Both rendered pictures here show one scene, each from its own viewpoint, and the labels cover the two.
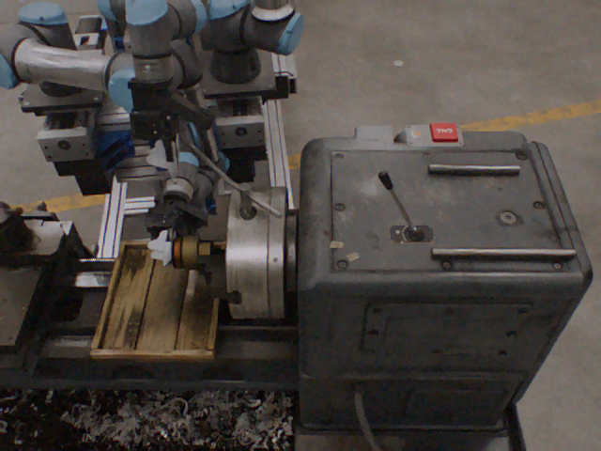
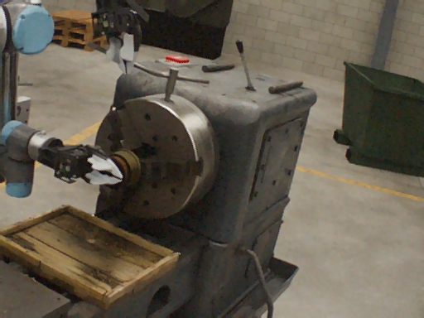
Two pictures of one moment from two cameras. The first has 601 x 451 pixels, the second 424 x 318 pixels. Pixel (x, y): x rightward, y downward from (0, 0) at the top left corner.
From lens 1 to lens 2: 162 cm
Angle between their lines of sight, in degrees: 62
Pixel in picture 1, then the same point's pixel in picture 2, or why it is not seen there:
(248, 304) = (204, 172)
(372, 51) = not seen: outside the picture
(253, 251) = (195, 121)
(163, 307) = (94, 256)
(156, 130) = (127, 22)
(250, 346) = (176, 249)
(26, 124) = not seen: outside the picture
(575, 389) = not seen: hidden behind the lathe
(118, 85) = (29, 21)
